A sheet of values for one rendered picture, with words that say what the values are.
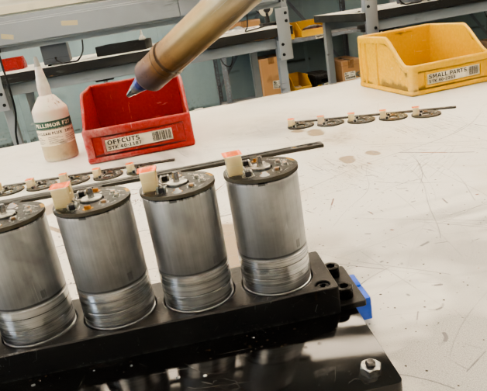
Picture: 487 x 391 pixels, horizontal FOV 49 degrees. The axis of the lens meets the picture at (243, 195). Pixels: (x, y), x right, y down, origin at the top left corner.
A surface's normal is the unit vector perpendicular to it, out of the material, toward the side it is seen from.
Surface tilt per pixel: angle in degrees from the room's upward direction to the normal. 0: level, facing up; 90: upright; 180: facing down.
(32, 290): 90
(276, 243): 90
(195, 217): 90
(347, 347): 0
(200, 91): 90
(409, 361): 0
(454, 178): 0
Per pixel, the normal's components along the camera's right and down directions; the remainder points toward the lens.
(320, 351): -0.15, -0.93
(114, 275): 0.42, 0.24
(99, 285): 0.00, 0.33
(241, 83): 0.22, 0.29
